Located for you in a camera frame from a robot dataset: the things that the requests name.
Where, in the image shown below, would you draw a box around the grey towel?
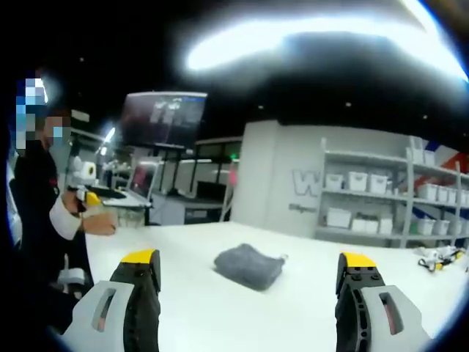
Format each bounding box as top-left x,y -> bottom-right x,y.
213,242 -> 290,293

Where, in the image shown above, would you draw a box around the open laptop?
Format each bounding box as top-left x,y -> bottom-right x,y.
100,161 -> 163,209

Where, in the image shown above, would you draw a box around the person's left hand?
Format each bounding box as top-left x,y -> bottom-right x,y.
81,211 -> 119,236

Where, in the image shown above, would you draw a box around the grey white stool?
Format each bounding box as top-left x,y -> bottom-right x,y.
56,266 -> 89,295

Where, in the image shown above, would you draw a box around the person in dark jacket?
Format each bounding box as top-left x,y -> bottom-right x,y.
6,141 -> 93,331

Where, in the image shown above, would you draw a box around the grey metal shelving unit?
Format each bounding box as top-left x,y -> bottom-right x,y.
314,136 -> 469,251

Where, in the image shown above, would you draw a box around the rows of white storage bins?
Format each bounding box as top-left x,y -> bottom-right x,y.
324,139 -> 469,238

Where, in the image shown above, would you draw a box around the long ceiling light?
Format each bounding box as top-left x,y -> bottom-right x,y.
184,7 -> 433,73

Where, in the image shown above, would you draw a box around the white yellow devices with cables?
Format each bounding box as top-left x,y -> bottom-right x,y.
416,245 -> 469,273

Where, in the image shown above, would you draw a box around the large wall monitor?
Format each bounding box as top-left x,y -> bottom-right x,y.
119,91 -> 209,150

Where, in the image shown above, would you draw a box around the black desk partition frame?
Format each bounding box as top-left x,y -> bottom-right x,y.
148,136 -> 243,226

